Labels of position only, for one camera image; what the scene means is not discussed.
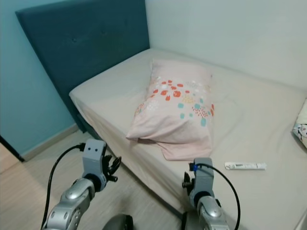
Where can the dark robot left leg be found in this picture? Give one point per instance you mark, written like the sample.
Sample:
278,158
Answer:
119,223

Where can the black floor strip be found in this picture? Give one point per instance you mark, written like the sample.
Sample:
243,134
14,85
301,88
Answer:
12,149

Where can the dark teal upholstered headboard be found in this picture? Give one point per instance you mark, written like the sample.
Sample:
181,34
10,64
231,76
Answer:
86,43

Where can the cream cartoon print quilt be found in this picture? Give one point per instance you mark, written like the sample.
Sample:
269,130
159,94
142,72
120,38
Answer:
301,129

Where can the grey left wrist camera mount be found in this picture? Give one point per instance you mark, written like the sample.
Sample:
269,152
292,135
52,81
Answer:
93,158

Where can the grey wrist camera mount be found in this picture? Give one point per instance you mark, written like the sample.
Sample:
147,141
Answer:
93,158
203,179

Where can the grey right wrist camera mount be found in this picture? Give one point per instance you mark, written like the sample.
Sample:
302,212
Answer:
203,179

